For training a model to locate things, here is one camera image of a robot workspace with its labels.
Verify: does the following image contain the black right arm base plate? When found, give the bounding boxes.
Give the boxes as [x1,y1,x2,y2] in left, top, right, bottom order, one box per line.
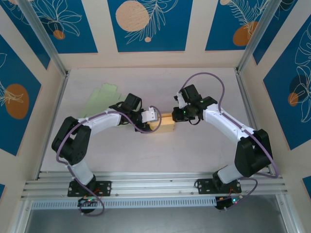
[195,178,242,195]

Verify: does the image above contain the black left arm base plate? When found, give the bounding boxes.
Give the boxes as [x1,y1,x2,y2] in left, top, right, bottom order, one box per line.
[67,180,113,198]

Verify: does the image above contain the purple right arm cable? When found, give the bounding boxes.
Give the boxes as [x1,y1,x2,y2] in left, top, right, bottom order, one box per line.
[181,72,279,212]

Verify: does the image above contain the green paper box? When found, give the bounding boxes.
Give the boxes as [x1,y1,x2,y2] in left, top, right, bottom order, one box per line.
[80,83,127,128]

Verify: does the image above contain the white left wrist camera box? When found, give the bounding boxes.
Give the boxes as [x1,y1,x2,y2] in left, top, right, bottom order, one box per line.
[140,107,160,123]

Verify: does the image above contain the aluminium corner post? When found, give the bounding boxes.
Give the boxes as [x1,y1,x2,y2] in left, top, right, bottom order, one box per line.
[236,0,285,74]
[17,0,69,78]

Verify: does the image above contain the aluminium mounting rails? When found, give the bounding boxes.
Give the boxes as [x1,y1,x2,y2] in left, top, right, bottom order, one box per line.
[20,171,290,200]

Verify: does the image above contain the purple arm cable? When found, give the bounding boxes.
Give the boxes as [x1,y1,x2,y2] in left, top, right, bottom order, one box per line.
[55,105,162,216]
[181,72,279,212]

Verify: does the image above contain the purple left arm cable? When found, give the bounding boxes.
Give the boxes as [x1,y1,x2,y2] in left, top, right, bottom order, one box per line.
[55,105,162,216]

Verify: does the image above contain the aluminium frame bar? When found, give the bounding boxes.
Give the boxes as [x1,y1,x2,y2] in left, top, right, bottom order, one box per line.
[276,194,301,233]
[7,199,34,233]

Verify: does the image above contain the tan wooden block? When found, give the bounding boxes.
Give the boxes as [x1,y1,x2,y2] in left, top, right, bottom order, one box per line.
[148,112,176,134]

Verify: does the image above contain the grey metal sheet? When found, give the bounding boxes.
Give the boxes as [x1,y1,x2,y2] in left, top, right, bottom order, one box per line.
[24,195,287,233]

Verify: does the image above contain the aluminium table side rail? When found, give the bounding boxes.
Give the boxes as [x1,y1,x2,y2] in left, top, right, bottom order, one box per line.
[233,67,273,176]
[35,71,71,181]

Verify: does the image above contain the grey slotted cable duct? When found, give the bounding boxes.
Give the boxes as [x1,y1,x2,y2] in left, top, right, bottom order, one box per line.
[31,196,217,210]

